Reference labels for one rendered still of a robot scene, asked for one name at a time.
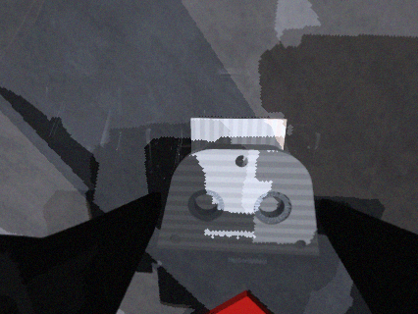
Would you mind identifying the red flat rectangular plate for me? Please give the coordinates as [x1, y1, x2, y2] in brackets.
[205, 290, 272, 314]

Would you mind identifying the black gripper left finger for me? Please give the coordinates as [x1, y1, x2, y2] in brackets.
[0, 192, 162, 314]

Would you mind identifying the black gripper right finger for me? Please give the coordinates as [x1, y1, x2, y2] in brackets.
[318, 199, 418, 314]

